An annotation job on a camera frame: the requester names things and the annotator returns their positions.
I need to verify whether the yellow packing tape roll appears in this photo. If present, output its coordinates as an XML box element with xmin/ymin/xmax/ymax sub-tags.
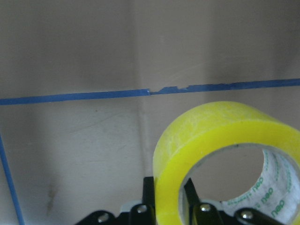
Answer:
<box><xmin>153</xmin><ymin>101</ymin><xmax>300</xmax><ymax>225</ymax></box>

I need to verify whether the blue tape line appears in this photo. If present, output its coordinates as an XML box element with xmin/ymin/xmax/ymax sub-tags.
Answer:
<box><xmin>0</xmin><ymin>78</ymin><xmax>300</xmax><ymax>106</ymax></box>
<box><xmin>0</xmin><ymin>137</ymin><xmax>25</xmax><ymax>225</ymax></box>

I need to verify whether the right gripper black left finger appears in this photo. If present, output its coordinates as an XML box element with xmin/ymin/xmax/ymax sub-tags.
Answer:
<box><xmin>79</xmin><ymin>177</ymin><xmax>155</xmax><ymax>225</ymax></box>

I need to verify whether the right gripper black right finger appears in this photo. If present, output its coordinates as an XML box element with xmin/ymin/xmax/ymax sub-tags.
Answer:
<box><xmin>184</xmin><ymin>178</ymin><xmax>281</xmax><ymax>225</ymax></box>

